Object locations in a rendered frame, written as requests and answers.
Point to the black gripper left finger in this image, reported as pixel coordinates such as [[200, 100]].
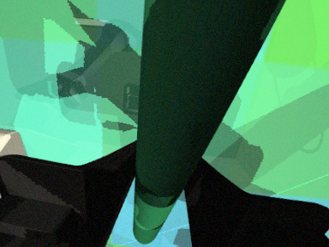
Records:
[[96, 190]]

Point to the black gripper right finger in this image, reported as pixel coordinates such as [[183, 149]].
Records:
[[220, 213]]

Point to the dark green cylinder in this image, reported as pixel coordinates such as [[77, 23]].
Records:
[[195, 55]]

